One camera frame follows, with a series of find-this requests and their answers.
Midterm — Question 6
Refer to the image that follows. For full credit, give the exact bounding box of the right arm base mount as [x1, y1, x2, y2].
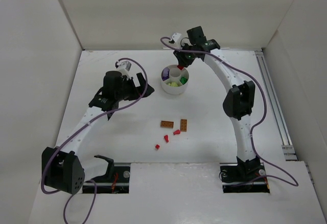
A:
[219, 156, 270, 193]

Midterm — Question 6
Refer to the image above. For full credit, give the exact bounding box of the brown lego plate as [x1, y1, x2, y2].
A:
[180, 119, 188, 132]
[160, 121, 174, 128]

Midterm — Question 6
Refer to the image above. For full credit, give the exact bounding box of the aluminium rail right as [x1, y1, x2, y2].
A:
[254, 51, 298, 161]

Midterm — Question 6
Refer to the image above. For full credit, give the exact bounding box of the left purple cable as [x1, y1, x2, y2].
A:
[40, 57, 149, 224]

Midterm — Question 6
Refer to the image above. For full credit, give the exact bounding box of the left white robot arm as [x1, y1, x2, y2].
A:
[41, 71, 154, 195]

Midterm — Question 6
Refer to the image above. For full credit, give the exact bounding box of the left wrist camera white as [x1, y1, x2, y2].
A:
[115, 60, 131, 77]

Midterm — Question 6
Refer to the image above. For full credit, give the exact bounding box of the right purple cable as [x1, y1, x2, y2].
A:
[160, 36, 299, 187]

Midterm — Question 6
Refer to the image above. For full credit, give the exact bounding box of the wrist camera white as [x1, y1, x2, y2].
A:
[169, 33, 183, 49]
[115, 60, 131, 77]

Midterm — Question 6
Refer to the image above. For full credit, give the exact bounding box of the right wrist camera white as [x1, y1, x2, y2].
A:
[169, 33, 183, 49]

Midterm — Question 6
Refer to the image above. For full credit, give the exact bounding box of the white round divided container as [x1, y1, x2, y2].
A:
[161, 64, 190, 95]

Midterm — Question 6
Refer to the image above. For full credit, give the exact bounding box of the purple lego plate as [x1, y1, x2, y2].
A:
[161, 68, 170, 81]

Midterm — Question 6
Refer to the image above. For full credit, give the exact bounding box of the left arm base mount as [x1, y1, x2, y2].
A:
[81, 155, 131, 194]

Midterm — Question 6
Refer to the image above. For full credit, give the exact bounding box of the red cone lego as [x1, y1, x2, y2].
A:
[173, 129, 181, 135]
[164, 135, 169, 143]

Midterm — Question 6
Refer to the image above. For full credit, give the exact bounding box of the purple cable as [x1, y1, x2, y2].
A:
[40, 57, 149, 224]
[160, 36, 299, 187]

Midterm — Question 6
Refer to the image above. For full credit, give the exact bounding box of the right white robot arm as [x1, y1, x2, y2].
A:
[173, 26, 260, 178]

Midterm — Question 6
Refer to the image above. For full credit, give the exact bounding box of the dark green lego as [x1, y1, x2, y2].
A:
[180, 77, 188, 85]

